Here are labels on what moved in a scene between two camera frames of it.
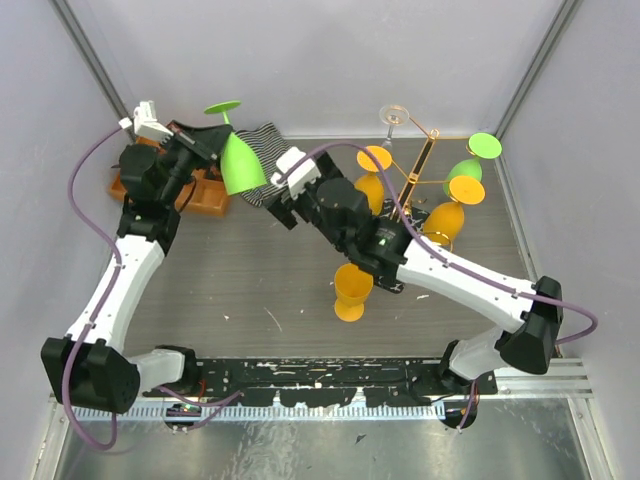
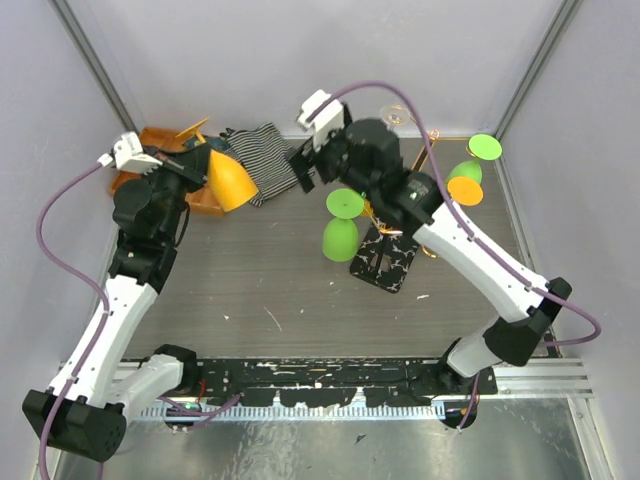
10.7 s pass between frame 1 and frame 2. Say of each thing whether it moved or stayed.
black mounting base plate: stayed
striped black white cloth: stayed
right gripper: moved
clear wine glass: stayed
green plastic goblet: stayed
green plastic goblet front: moved
